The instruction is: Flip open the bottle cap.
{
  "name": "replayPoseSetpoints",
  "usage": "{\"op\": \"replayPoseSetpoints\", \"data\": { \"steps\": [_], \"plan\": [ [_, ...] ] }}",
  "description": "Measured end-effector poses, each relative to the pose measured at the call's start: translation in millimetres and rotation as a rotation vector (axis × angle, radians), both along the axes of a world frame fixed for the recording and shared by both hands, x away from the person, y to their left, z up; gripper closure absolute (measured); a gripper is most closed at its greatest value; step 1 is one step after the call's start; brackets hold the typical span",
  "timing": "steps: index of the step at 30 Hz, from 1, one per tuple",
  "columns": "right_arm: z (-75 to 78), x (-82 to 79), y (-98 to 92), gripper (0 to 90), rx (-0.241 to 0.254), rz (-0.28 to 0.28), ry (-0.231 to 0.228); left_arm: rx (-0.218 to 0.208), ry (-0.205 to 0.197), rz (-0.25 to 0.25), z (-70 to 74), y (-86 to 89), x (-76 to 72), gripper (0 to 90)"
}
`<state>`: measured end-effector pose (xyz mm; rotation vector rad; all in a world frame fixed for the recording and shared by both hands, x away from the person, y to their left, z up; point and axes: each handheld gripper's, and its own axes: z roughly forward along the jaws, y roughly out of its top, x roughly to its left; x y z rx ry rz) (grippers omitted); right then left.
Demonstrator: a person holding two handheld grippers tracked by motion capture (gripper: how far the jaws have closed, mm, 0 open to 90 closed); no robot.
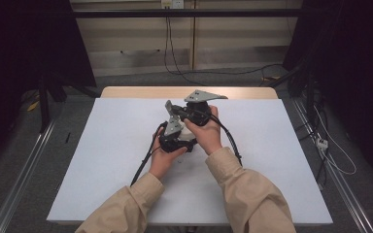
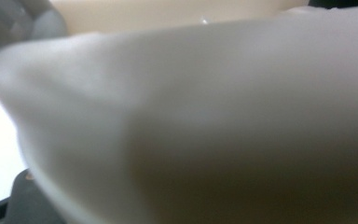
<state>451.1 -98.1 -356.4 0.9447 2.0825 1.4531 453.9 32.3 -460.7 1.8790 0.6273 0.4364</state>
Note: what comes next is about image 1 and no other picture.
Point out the black metal stand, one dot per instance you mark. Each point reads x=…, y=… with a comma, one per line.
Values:
x=310, y=93
x=44, y=103

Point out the person's right hand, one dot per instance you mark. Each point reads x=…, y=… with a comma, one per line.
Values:
x=207, y=136

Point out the yellow tape piece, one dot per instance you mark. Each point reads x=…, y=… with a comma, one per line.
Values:
x=33, y=106

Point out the clear glass jar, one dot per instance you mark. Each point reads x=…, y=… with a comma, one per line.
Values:
x=187, y=134

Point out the white wall outlet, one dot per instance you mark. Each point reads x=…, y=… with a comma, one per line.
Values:
x=172, y=3

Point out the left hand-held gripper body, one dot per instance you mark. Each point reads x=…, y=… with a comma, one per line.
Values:
x=173, y=127

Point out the white board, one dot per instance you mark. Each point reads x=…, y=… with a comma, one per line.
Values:
x=265, y=145

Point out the black horizontal bar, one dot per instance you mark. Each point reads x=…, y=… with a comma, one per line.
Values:
x=181, y=13

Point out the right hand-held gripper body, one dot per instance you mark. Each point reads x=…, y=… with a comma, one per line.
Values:
x=199, y=108

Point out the person's left hand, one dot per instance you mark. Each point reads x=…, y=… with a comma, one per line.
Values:
x=163, y=158

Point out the aluminium floor rail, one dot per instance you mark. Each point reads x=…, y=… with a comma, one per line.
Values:
x=22, y=174
x=336, y=174

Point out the dark curtain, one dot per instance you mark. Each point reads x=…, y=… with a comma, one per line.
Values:
x=22, y=48
x=353, y=64

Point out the white power strip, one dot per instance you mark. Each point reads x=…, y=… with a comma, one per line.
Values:
x=322, y=143

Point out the wooden table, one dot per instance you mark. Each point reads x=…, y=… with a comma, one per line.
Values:
x=136, y=92

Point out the small black floor item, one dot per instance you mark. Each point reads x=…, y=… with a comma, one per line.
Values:
x=67, y=137

